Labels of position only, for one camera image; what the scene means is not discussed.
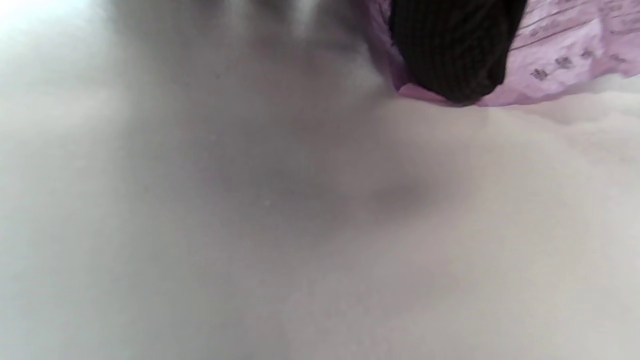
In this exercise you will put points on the person's left hand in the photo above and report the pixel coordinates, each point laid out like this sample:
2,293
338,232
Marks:
455,45

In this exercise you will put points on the pink paper invoice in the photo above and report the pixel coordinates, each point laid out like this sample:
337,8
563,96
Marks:
560,45

